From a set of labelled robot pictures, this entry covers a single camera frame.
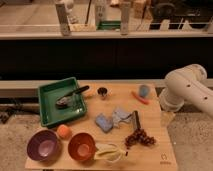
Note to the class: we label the orange apple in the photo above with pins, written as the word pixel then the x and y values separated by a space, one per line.
pixel 64 131

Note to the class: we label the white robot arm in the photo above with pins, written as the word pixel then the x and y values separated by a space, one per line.
pixel 186 84

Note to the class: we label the green plastic tray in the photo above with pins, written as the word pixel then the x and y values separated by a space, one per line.
pixel 50 115

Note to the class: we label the red chili pepper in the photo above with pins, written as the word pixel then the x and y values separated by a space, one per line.
pixel 142 100

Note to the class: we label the grey crumpled cloth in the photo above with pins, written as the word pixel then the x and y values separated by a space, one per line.
pixel 119 115

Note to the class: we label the wooden board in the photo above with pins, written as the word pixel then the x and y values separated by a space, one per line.
pixel 159 157

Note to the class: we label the bunch of dark grapes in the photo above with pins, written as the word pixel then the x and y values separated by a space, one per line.
pixel 139 136

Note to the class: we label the green box in background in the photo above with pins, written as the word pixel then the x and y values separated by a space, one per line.
pixel 109 25

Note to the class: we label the orange bowl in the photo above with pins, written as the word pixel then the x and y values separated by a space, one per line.
pixel 81 147

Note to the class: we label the purple bowl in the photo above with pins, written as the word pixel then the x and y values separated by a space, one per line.
pixel 43 146

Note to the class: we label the black handled scraper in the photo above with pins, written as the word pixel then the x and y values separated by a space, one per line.
pixel 136 120

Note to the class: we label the black handled metal spoon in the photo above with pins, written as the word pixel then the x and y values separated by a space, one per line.
pixel 63 101

